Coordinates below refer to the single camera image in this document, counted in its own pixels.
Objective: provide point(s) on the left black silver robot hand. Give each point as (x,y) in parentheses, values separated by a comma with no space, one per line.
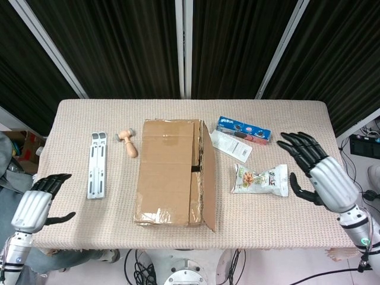
(31,210)

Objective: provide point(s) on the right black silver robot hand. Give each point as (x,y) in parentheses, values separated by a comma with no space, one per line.
(332,184)

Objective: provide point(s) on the brown cardboard box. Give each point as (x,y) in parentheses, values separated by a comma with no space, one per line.
(166,166)
(29,145)

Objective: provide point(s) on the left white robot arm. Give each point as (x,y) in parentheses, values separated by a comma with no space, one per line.
(15,252)

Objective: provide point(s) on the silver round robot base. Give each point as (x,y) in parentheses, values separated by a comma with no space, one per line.
(185,274)

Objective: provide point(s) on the black power adapter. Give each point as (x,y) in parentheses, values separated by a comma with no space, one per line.
(369,194)

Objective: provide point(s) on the white shoe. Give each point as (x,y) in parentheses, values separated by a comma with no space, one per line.
(374,178)

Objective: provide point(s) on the black electronic box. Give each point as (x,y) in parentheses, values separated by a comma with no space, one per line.
(365,145)

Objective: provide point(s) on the person leg in jeans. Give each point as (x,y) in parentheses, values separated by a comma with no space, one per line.
(59,259)

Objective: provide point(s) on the brown cardboard box on floor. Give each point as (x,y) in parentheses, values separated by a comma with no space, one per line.
(29,145)

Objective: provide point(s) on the white peanut snack bag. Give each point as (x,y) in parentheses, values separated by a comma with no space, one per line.
(261,181)

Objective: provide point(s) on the beige waffle tablecloth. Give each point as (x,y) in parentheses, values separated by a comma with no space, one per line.
(267,219)

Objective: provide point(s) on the white folding laptop stand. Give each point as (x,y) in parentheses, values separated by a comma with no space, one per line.
(96,166)

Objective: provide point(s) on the grey sneaker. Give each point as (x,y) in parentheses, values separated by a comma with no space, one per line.
(110,255)

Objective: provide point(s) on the blue pink cookie box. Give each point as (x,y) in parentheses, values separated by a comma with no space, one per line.
(252,132)

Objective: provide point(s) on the white flat retail package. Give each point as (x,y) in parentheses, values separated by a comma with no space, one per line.
(231,147)

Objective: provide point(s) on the wooden massage roller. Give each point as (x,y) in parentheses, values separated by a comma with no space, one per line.
(130,147)

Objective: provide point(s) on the black curtain panel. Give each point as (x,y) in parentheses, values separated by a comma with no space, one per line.
(341,59)
(20,74)
(237,47)
(118,47)

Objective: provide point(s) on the white partition frame rail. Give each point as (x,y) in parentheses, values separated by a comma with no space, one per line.
(359,123)
(17,120)

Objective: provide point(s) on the white partition frame post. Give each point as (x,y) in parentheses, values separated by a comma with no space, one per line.
(184,50)
(50,50)
(282,50)

